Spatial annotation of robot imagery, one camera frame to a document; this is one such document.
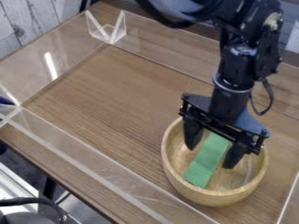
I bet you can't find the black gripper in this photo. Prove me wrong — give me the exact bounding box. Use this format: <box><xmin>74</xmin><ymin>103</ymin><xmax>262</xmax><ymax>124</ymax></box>
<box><xmin>179</xmin><ymin>72</ymin><xmax>270</xmax><ymax>169</ymax></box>

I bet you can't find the green rectangular block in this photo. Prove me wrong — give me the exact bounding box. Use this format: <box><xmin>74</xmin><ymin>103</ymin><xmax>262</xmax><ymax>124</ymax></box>
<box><xmin>182</xmin><ymin>133</ymin><xmax>230</xmax><ymax>188</ymax></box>

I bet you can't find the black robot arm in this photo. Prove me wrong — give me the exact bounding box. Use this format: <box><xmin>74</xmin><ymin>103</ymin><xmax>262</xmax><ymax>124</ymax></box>
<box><xmin>135</xmin><ymin>0</ymin><xmax>283</xmax><ymax>169</ymax></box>

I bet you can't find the brown wooden bowl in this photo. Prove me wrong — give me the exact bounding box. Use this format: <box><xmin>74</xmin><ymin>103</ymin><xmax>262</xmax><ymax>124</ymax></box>
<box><xmin>162</xmin><ymin>118</ymin><xmax>269</xmax><ymax>207</ymax></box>

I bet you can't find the white cylinder at right edge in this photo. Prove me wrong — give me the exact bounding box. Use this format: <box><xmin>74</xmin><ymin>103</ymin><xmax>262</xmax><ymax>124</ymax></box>
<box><xmin>285</xmin><ymin>20</ymin><xmax>299</xmax><ymax>54</ymax></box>

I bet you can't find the black table leg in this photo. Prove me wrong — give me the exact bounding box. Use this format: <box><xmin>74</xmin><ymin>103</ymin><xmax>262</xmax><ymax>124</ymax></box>
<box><xmin>43</xmin><ymin>178</ymin><xmax>56</xmax><ymax>200</ymax></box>

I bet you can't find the clear acrylic enclosure wall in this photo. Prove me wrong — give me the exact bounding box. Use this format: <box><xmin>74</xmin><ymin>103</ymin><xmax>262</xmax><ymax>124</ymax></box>
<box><xmin>0</xmin><ymin>4</ymin><xmax>299</xmax><ymax>224</ymax></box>

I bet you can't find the black cable lower left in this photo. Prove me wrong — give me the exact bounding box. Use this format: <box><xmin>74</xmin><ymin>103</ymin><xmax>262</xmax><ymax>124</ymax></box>
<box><xmin>0</xmin><ymin>197</ymin><xmax>66</xmax><ymax>224</ymax></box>

